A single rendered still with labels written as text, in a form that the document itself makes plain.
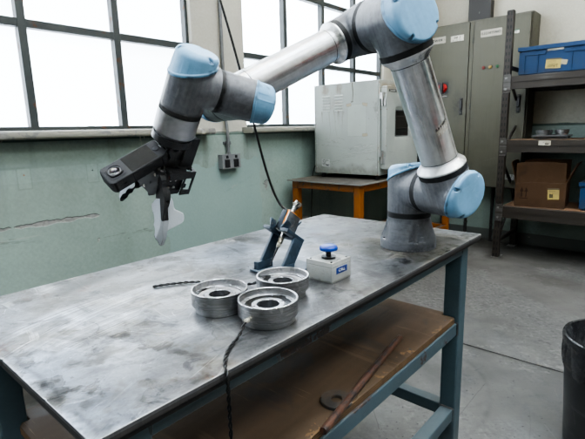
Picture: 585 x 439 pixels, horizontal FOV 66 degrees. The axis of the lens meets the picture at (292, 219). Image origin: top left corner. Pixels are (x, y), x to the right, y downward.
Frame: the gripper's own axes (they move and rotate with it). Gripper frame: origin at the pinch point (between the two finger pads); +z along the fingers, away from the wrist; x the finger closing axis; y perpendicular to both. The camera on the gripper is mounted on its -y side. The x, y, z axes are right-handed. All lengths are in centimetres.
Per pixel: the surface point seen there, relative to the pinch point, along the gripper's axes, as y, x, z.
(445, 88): 388, 105, -13
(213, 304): 1.0, -23.9, 0.0
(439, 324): 76, -48, 16
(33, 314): -16.8, 0.1, 18.1
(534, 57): 360, 44, -67
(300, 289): 16.8, -30.0, -3.4
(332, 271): 28.3, -29.3, -4.0
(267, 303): 8.0, -29.6, -2.7
